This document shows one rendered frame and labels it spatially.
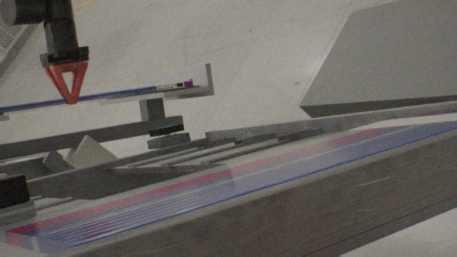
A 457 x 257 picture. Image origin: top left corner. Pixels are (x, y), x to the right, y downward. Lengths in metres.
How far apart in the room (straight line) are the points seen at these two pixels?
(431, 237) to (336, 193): 1.32
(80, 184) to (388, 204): 0.68
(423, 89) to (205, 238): 0.73
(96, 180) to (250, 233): 0.70
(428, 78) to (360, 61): 0.20
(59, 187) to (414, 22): 0.66
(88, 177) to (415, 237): 0.97
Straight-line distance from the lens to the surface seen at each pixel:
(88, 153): 1.47
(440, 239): 1.83
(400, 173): 0.59
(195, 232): 0.47
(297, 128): 1.06
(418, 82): 1.17
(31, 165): 1.94
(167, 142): 1.23
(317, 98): 1.34
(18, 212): 0.74
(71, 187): 1.16
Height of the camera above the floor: 1.23
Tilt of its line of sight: 24 degrees down
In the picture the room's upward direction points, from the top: 51 degrees counter-clockwise
